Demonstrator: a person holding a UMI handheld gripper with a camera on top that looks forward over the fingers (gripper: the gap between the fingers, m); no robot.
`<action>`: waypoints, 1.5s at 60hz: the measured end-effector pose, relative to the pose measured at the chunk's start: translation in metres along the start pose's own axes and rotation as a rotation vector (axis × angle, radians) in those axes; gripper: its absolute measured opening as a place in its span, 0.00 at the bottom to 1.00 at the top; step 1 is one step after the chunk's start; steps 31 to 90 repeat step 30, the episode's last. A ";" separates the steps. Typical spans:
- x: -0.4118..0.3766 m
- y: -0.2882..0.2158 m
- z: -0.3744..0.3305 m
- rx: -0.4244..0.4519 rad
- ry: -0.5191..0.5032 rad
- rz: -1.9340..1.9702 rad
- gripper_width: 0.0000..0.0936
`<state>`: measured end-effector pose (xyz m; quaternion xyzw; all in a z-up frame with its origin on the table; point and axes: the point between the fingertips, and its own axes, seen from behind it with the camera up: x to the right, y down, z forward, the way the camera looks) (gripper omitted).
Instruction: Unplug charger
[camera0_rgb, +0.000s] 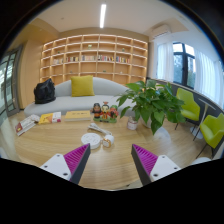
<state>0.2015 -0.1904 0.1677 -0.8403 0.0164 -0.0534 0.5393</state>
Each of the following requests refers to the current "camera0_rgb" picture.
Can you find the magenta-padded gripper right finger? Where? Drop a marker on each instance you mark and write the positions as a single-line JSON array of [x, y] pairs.
[[145, 160]]

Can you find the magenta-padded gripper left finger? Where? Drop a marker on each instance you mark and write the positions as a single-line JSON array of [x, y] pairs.
[[78, 158]]

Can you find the white charger with gold band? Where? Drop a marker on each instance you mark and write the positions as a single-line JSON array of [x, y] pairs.
[[107, 141]]

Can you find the round white power strip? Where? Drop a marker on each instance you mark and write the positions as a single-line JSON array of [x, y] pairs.
[[90, 140]]

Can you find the white plant pot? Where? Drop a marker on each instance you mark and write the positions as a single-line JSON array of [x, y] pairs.
[[147, 123]]

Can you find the small white printed cup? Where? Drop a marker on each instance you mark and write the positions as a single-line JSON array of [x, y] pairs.
[[132, 124]]

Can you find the yellow hardcover book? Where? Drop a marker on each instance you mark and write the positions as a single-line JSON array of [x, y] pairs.
[[77, 115]]

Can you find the yellow and white book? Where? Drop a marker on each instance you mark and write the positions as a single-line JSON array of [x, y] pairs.
[[48, 118]]

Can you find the three-figure figurine set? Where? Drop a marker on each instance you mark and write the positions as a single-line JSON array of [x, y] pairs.
[[105, 112]]

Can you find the light grey curved sofa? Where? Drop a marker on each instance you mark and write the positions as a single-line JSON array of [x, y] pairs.
[[66, 101]]

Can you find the green leafy plant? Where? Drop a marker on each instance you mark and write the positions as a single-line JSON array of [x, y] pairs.
[[151, 100]]

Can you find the red and white magazine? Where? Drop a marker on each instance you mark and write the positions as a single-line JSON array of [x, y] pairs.
[[26, 124]]

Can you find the yellow cushion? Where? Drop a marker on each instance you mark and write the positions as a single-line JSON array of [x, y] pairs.
[[82, 86]]

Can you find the black backpack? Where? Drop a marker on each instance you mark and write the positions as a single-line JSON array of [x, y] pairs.
[[44, 91]]

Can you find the white sheer curtain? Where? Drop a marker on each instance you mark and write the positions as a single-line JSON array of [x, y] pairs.
[[165, 63], [210, 78]]

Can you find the black-framed window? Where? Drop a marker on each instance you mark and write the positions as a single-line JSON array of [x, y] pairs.
[[184, 65]]

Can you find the long ceiling light strip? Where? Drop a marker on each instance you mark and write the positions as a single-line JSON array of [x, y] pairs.
[[103, 15]]

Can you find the wooden wall shelf unit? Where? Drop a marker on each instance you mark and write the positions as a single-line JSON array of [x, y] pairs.
[[96, 63]]

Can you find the glass door with dark frame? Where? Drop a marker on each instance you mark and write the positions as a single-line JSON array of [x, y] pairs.
[[10, 81]]

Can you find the white wall air conditioner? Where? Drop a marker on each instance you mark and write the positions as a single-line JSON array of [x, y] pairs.
[[161, 31]]

